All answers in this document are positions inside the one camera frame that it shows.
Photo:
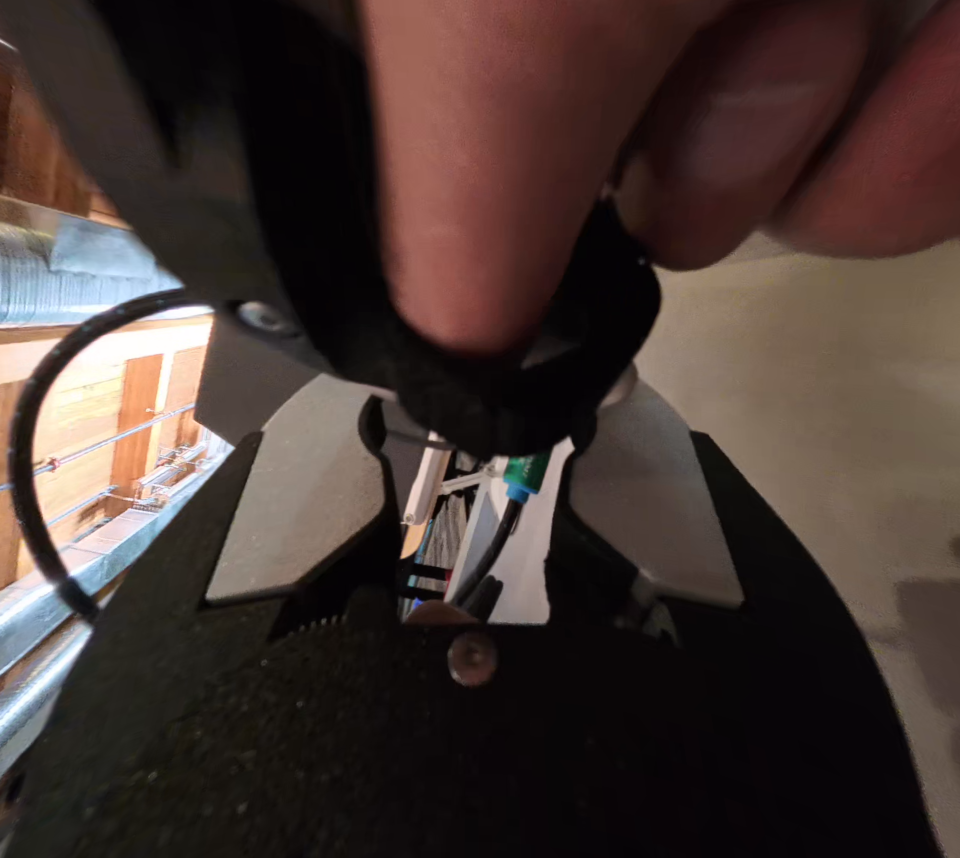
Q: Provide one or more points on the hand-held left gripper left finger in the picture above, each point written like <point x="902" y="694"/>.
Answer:
<point x="300" y="498"/>

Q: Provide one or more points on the silver ventilation duct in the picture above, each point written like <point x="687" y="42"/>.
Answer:
<point x="75" y="273"/>

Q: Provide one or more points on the grey desk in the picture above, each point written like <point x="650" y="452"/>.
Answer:
<point x="825" y="423"/>

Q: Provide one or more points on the person's right hand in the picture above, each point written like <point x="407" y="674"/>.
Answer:
<point x="487" y="122"/>

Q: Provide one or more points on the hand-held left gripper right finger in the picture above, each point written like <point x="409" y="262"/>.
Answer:
<point x="652" y="498"/>

